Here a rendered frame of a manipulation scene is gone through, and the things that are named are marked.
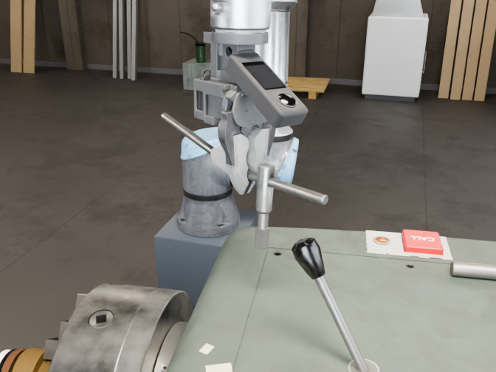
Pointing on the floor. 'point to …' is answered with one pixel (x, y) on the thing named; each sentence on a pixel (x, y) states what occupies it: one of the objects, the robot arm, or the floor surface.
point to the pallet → (312, 85)
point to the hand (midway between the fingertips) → (248, 185)
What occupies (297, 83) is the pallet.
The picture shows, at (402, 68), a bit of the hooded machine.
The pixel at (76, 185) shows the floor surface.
